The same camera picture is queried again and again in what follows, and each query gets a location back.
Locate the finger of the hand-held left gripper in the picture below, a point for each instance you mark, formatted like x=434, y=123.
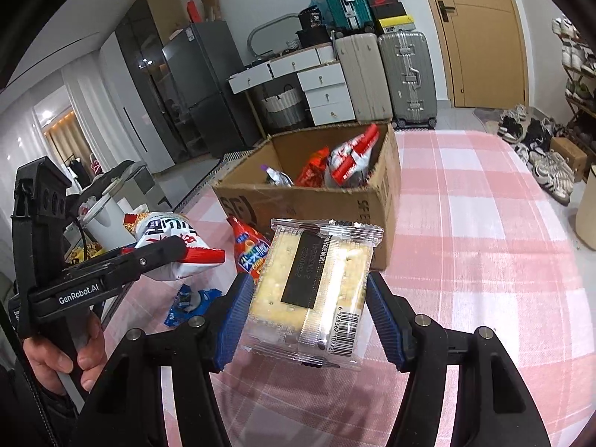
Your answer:
x=153, y=256
x=109, y=255

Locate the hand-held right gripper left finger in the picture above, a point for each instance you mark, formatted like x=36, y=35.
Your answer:
x=233, y=321

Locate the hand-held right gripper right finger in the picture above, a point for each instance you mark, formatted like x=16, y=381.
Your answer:
x=386, y=321

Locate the white red orange snack packet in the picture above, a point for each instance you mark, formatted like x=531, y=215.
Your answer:
x=163, y=230

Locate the clear cracker packet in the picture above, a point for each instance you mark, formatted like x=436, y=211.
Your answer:
x=326, y=265

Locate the brown cardboard box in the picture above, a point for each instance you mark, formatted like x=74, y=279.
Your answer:
x=242, y=205

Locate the silver purple snack packet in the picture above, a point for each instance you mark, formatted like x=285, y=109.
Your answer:
x=278, y=178

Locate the red black snack packet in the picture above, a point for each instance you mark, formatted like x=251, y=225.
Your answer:
x=312, y=170

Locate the person's left forearm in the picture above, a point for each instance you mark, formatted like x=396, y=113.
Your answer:
x=28, y=409

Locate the person's left hand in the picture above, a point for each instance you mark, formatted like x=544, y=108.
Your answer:
x=91, y=358

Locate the yellow black bag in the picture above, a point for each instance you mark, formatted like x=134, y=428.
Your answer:
x=88, y=252

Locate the blue cookie packet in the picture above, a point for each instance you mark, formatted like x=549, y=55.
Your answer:
x=200, y=298

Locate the pink checked tablecloth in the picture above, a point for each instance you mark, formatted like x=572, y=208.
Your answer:
x=465, y=223

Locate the white sheer curtain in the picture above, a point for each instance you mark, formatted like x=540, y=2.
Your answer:
x=88, y=102

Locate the dark glass cabinet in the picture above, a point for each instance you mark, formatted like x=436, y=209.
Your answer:
x=149, y=93

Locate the grey refrigerator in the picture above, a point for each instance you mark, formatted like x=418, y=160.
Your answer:
x=209, y=84

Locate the white grey laundry basket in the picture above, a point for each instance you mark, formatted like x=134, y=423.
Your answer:
x=281, y=107

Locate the pile of shoes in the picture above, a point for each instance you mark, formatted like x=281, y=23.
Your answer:
x=545, y=163

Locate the beige bin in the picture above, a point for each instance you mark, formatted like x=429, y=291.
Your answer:
x=587, y=205

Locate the white drawer desk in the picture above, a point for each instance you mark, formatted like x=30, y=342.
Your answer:
x=326, y=93

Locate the silver suitcase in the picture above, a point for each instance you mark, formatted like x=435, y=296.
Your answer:
x=405, y=79

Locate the beige suitcase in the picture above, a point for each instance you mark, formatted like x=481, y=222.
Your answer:
x=361, y=79

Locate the tall cardboard box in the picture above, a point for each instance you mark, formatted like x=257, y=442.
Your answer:
x=165, y=11

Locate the small cardboard box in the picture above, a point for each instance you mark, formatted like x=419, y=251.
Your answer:
x=568, y=156

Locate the red paper box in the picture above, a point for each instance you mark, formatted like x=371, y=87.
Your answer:
x=194, y=11

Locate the brown paper bag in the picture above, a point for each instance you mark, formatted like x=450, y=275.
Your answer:
x=210, y=7

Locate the oval desk mirror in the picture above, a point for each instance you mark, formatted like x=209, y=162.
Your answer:
x=270, y=21

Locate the black printed bag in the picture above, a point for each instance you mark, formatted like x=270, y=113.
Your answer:
x=309, y=16

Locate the wooden door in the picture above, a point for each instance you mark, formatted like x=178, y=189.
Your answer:
x=484, y=46

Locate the yellow black shoe box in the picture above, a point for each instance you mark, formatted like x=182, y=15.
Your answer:
x=396, y=25

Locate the shoe rack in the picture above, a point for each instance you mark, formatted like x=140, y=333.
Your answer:
x=577, y=84

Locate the plain black shoe box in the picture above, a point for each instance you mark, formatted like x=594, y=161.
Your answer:
x=392, y=11

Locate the black red shoe box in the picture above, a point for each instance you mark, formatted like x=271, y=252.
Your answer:
x=385, y=1

